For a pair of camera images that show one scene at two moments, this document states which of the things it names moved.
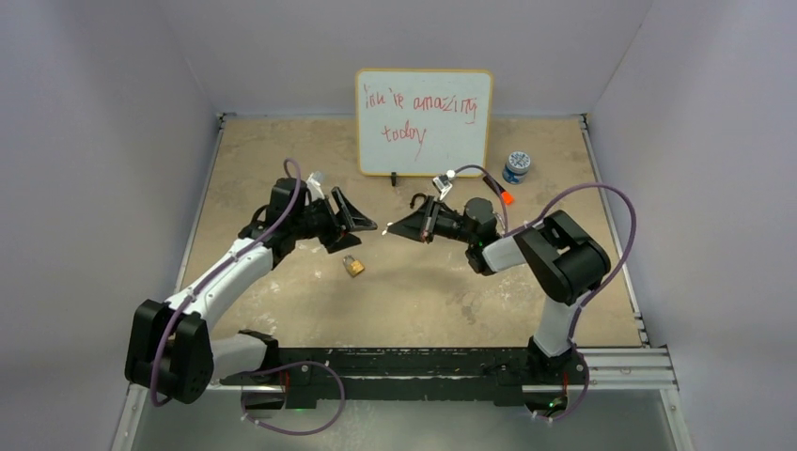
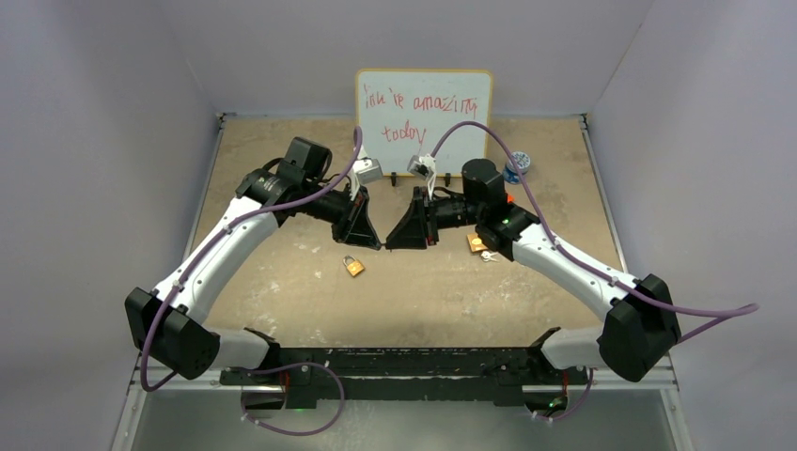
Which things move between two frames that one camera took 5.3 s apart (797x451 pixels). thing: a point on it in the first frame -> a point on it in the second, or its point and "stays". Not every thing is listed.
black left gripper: (348, 240) -> (353, 225)
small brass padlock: (353, 267) stays
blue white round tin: (516, 167) stays
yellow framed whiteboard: (423, 123) stays
